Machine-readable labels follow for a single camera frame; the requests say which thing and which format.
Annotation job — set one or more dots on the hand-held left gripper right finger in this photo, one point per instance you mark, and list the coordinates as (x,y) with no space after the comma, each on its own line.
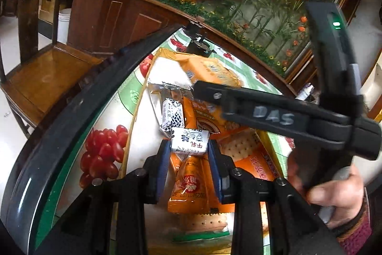
(214,171)

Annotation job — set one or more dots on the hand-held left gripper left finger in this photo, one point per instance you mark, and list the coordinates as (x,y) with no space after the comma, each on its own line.
(163,168)

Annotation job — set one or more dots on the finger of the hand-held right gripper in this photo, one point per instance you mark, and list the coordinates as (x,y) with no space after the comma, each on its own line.
(212,94)

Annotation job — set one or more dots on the orange bowl print snack packet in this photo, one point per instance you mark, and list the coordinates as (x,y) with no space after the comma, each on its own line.
(203,115)

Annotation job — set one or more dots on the orange sachet with red logo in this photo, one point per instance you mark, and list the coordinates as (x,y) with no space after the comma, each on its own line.
(191,192)

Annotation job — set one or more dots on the small white candy packet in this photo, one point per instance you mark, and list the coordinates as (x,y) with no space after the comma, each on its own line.
(191,140)

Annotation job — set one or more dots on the blue dotted white candy packet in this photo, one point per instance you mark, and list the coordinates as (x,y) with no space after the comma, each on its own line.
(173,113)

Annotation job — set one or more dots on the silver foil snack packet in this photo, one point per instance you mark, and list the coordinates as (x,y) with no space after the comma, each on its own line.
(162,88)

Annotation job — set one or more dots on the yellow taped cardboard box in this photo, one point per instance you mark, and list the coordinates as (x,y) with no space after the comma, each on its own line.
(167,70)

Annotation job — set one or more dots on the clear dark striped cracker packet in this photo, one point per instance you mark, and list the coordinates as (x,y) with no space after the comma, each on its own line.
(203,223)

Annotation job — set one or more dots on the long green snack packet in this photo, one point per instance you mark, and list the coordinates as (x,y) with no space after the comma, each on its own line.
(194,237)

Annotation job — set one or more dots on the person's right hand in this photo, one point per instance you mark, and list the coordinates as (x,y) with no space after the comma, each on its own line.
(340,198)

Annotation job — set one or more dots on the white spray bottle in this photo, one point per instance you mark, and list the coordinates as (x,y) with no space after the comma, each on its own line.
(305,92)

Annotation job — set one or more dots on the fruit print tablecloth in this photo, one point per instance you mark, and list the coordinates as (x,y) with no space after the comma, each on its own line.
(101,150)

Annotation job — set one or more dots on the brown wooden cabinet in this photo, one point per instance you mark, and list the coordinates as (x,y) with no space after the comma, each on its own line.
(119,19)

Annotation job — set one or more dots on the wooden chair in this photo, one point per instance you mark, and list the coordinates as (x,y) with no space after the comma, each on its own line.
(47,76)

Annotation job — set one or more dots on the white plastic bucket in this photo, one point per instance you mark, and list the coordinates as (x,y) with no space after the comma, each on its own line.
(65,25)

